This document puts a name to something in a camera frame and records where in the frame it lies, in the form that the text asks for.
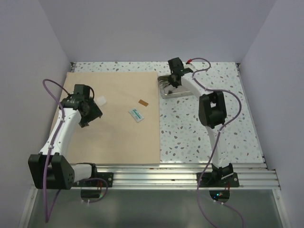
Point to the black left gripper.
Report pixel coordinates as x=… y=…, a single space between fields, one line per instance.
x=95 y=113

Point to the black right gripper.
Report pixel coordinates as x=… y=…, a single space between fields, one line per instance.
x=170 y=80

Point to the white gauze pad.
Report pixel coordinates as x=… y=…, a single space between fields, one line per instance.
x=100 y=101

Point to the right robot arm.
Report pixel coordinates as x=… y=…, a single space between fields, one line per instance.
x=212 y=113

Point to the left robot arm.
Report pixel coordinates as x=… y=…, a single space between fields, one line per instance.
x=49 y=168

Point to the stainless steel tray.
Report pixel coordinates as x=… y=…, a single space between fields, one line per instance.
x=170 y=91

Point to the brown adhesive bandage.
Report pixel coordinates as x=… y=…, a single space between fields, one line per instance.
x=142 y=102

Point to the beige wooden board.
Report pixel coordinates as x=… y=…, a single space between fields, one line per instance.
x=116 y=138

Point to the green white sachet packet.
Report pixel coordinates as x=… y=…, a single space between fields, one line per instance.
x=136 y=115

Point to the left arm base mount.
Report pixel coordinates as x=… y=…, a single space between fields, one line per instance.
x=98 y=181

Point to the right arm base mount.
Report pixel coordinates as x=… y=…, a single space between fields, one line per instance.
x=218 y=177

